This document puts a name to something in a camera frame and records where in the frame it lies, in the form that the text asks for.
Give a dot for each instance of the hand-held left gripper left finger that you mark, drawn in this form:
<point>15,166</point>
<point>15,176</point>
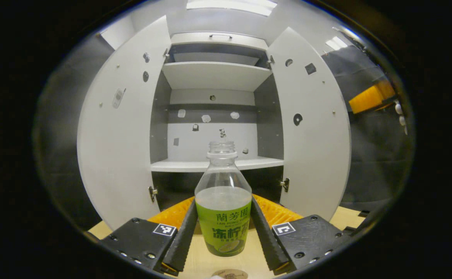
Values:
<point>183,240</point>

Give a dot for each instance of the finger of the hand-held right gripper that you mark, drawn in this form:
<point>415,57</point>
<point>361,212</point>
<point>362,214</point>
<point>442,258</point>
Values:
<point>386,90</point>
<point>365,100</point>

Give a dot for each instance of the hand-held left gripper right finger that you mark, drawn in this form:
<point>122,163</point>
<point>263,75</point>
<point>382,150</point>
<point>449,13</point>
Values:
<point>266,240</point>

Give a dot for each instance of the clear bottle with green label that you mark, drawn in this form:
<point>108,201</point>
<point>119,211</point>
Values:
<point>222,217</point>

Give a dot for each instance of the round brown coaster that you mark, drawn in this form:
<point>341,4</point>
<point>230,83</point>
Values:
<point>229,274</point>

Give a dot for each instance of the grey cabinet door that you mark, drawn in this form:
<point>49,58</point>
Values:
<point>121,155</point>
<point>311,155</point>

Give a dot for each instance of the grey cabinet shelf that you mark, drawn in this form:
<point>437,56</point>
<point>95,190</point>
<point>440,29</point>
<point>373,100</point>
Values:
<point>179,166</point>
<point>216,75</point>

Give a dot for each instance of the grey cabinet drawer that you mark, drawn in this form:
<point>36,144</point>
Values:
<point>195,40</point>

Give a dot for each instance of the black backdrop cloth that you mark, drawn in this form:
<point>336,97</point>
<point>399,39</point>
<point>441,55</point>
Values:
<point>373,155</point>

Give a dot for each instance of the small ceiling light panel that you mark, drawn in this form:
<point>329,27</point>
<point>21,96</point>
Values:
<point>337,42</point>

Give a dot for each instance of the large ceiling light panel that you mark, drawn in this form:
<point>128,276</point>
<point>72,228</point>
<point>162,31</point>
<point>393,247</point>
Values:
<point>231,6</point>

